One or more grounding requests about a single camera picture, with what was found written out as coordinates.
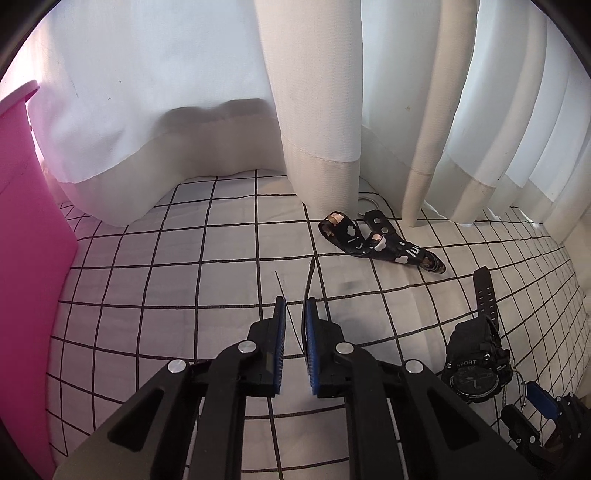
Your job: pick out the cream curtain panel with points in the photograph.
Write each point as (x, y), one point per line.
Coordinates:
(318, 106)

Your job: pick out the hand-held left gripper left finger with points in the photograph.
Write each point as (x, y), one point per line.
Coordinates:
(277, 350)

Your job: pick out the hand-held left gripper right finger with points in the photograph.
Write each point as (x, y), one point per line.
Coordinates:
(311, 355)

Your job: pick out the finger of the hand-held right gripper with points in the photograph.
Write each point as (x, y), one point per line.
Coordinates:
(540, 398)
(521, 431)

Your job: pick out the thin black hairpin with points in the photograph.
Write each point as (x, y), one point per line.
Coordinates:
(308, 300)

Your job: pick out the cream pleated curtain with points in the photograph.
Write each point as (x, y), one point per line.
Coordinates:
(489, 115)

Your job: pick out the white cloth backdrop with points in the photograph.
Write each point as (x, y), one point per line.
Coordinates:
(152, 106)

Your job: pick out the black checked white tablecloth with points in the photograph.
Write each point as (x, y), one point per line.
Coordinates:
(207, 258)

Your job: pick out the pink plastic basin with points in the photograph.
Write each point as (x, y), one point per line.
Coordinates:
(27, 230)

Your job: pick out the black wrist watch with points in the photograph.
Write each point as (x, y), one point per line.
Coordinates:
(475, 360)

